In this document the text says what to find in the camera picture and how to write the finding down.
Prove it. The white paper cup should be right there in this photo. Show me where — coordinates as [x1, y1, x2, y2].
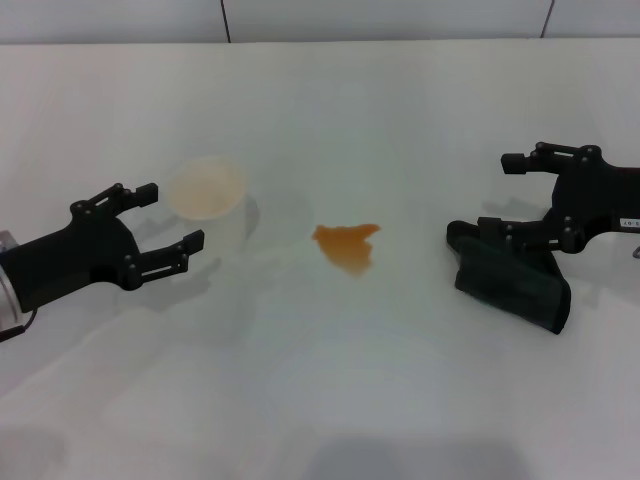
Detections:
[167, 155, 261, 257]

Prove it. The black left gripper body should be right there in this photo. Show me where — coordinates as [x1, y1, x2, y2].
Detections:
[6, 208, 142, 314]

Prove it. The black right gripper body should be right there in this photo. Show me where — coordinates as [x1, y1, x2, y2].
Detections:
[543, 163, 640, 254]

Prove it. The brown water stain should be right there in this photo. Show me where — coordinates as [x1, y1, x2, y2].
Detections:
[312, 223, 383, 279]

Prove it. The dark blue rag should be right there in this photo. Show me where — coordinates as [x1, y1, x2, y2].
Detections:
[445, 219, 573, 336]

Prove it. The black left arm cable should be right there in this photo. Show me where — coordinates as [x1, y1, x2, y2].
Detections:
[0, 308, 39, 344]

